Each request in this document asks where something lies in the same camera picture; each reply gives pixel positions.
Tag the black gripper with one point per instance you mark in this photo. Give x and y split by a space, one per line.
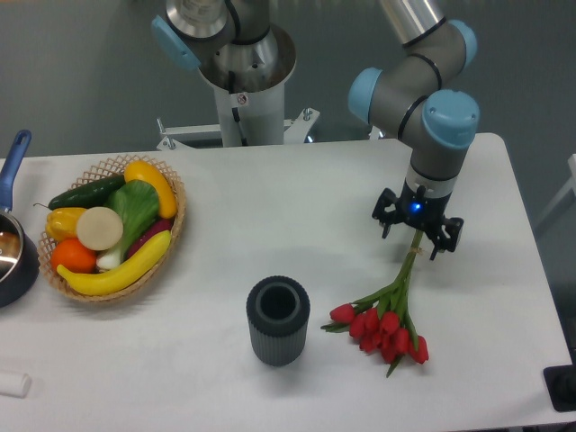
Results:
422 213

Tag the red tulip bouquet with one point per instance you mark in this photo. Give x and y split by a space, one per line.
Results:
380 322

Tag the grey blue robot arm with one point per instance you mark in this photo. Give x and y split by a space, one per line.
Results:
411 103

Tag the dark grey ribbed vase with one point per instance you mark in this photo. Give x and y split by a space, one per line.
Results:
278 310

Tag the black device at edge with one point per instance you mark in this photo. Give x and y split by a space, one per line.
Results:
560 383

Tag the purple eggplant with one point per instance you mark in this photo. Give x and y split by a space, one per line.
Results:
155 228

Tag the green bok choy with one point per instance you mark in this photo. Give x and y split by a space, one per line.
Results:
137 204

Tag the yellow squash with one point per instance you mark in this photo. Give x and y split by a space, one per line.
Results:
146 172

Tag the yellow banana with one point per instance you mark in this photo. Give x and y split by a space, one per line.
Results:
124 275

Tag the beige round disc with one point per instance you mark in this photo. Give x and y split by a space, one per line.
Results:
99 228

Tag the green cucumber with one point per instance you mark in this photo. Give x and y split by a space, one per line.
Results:
87 195

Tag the orange fruit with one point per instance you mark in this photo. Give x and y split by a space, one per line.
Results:
74 256

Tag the yellow bell pepper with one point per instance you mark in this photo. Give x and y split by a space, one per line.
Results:
61 223

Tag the white cylinder object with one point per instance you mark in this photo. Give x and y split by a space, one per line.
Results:
14 384

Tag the white frame at right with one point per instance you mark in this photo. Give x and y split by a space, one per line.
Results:
560 203

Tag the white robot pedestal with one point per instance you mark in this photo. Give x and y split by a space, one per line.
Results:
248 83

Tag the blue handled saucepan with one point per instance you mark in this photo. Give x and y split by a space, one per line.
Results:
19 257

